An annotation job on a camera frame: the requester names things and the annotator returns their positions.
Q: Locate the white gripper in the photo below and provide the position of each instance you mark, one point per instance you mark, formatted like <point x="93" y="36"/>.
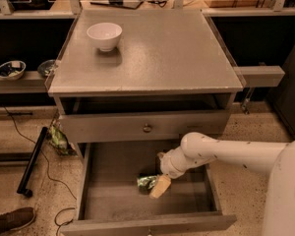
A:
<point x="167" y="168"/>

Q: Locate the green soda can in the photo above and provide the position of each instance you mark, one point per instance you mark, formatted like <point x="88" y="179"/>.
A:
<point x="145" y="183"/>

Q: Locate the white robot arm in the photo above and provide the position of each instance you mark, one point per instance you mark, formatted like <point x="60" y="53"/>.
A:
<point x="275" y="159"/>

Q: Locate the brass drawer knob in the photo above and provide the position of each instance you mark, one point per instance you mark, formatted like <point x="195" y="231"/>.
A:
<point x="147" y="128"/>

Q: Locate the open grey middle drawer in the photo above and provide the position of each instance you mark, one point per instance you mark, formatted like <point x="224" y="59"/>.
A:
<point x="110" y="202"/>

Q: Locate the closed grey top drawer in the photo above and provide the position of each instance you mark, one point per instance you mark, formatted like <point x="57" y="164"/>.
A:
<point x="91" y="128"/>

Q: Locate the grey wooden drawer cabinet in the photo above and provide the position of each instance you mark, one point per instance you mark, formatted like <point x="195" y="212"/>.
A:
<point x="165" y="61"/>

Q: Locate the green chip bag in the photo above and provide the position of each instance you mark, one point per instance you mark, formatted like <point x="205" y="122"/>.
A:
<point x="58" y="140"/>

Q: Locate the black metal bar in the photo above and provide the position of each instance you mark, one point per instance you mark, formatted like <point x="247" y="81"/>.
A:
<point x="22" y="189"/>

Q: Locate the white ceramic bowl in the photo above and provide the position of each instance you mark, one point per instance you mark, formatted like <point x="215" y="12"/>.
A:
<point x="105" y="36"/>

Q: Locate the grey side shelf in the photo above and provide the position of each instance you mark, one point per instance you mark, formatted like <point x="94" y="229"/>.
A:
<point x="259" y="76"/>

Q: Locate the brown shoe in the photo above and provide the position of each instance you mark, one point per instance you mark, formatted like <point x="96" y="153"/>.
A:
<point x="16" y="219"/>

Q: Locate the dark bowl on shelf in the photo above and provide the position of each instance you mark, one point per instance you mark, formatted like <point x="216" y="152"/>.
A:
<point x="46" y="68"/>

